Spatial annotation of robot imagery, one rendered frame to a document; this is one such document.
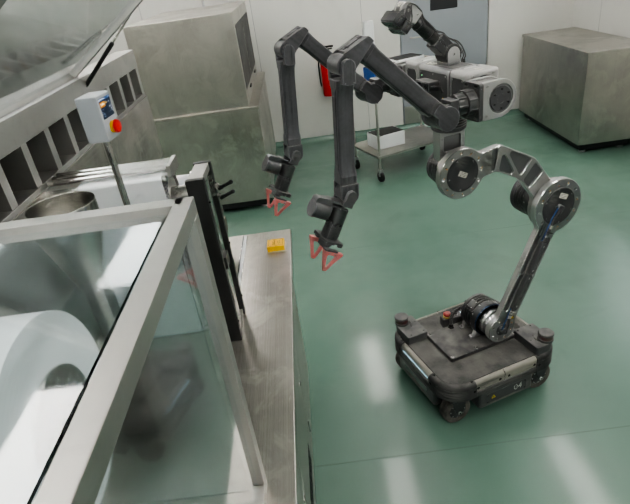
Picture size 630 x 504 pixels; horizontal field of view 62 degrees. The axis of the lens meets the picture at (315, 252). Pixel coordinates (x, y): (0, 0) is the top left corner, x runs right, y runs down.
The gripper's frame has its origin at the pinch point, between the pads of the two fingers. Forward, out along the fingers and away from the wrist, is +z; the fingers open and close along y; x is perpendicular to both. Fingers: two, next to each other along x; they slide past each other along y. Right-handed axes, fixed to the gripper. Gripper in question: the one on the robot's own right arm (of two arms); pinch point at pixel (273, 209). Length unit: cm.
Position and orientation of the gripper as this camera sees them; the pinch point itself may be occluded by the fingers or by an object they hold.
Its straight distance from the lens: 214.7
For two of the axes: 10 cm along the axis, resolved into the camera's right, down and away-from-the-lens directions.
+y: 3.7, 4.1, -8.4
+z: -3.5, 8.9, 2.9
